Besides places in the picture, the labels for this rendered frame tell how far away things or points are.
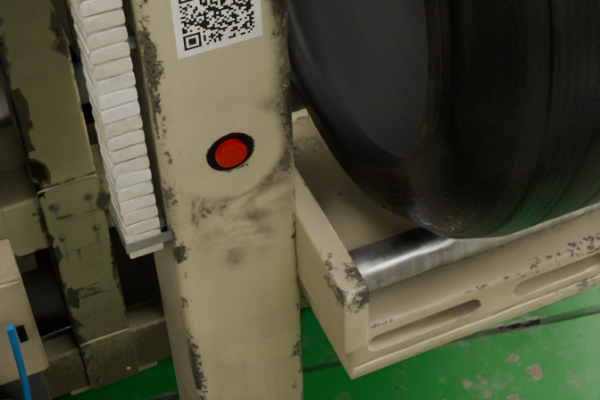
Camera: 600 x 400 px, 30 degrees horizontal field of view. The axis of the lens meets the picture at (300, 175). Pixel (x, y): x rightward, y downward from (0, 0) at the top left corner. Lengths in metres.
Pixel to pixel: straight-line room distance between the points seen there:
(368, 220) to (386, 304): 0.18
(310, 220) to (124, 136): 0.23
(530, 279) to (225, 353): 0.34
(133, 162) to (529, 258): 0.44
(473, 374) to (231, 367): 0.97
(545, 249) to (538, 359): 1.00
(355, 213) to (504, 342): 0.95
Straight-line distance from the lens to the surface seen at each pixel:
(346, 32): 1.32
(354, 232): 1.29
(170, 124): 0.97
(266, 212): 1.09
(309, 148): 1.39
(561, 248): 1.22
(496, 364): 2.18
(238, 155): 1.02
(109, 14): 0.90
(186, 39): 0.92
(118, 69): 0.93
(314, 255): 1.09
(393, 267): 1.12
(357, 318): 1.08
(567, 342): 2.24
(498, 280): 1.18
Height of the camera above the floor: 1.76
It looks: 45 degrees down
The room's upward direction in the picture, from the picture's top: 2 degrees counter-clockwise
